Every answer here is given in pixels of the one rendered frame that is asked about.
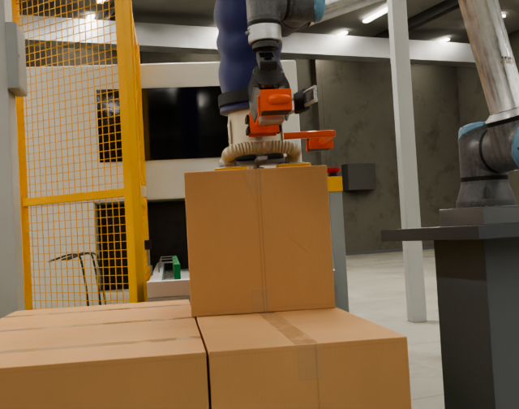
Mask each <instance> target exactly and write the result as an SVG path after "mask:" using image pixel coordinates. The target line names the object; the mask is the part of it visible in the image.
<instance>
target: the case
mask: <svg viewBox="0 0 519 409"><path fill-rule="evenodd" d="M184 186H185V201H186V217H187V247H188V263H189V278H190V293H191V316H192V317H198V316H221V315H234V314H247V313H261V312H285V311H298V310H311V309H324V308H335V293H334V280H333V266H332V240H331V226H330V212H329V199H328V173H327V166H326V165H322V166H291V167H276V168H259V169H244V170H213V171H197V172H185V173H184Z"/></svg>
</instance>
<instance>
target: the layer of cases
mask: <svg viewBox="0 0 519 409"><path fill-rule="evenodd" d="M0 409H412V406H411V393H410V368H409V356H408V342H407V337H406V336H405V335H402V334H399V333H397V332H395V331H392V330H390V329H387V328H385V327H383V326H381V325H377V324H376V323H373V322H371V321H368V320H366V319H363V318H361V317H359V316H356V315H354V314H352V313H349V312H347V311H344V310H342V309H339V308H336V307H335V308H324V309H311V310H298V311H285V312H261V313H247V314H234V315H221V316H198V317H192V316H191V304H190V301H189V299H180V300H167V301H156V302H143V303H131V304H108V305H96V306H83V307H71V308H48V309H36V310H23V311H15V312H13V313H11V314H9V315H7V316H5V317H3V318H1V319H0Z"/></svg>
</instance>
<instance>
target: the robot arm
mask: <svg viewBox="0 0 519 409"><path fill-rule="evenodd" d="M380 1H382V0H246V6H247V30H248V31H246V35H249V36H248V44H249V45H251V46H252V51H254V52H256V60H257V63H258V66H256V67H254V69H253V72H252V75H251V80H250V82H249V84H248V95H249V104H250V112H251V117H252V120H253V122H254V123H255V121H256V118H257V109H258V105H257V96H260V90H262V89H279V88H290V84H289V81H288V80H287V79H286V77H285V73H281V71H282V69H281V68H280V66H279V65H277V59H276V57H275V54H274V53H273V51H276V50H278V49H279V46H278V45H279V44H280V43H281V42H282V39H281V38H282V37H288V36H289V35H290V34H291V33H293V32H297V31H299V30H302V29H304V28H308V27H310V26H311V25H313V24H317V23H320V22H323V21H325V20H327V19H331V18H334V17H337V16H339V15H343V14H345V13H348V12H351V11H354V10H357V9H359V8H362V7H365V6H368V5H371V4H373V3H376V2H380ZM458 3H459V6H460V9H461V14H462V17H463V20H464V23H465V28H466V31H467V34H468V38H469V41H470V46H471V49H472V52H473V55H474V60H475V63H476V66H477V69H478V74H479V77H480V80H481V83H482V87H483V91H484V94H485V98H486V101H487V106H488V109H489V112H490V116H489V118H488V119H487V121H485V122H477V123H471V124H468V125H465V126H463V127H461V128H460V130H459V132H458V147H459V161H460V174H461V188H460V191H459V193H458V197H457V201H456V209H460V208H473V207H482V206H485V207H487V206H504V205H517V200H516V197H515V196H514V194H513V190H512V188H511V187H510V185H509V182H508V172H509V171H516V170H519V73H518V69H517V64H516V62H515V58H514V56H513V51H512V47H511V44H510V41H509V38H508V33H507V30H506V27H505V24H504V19H503V16H502V12H501V9H500V4H499V1H498V0H458Z"/></svg>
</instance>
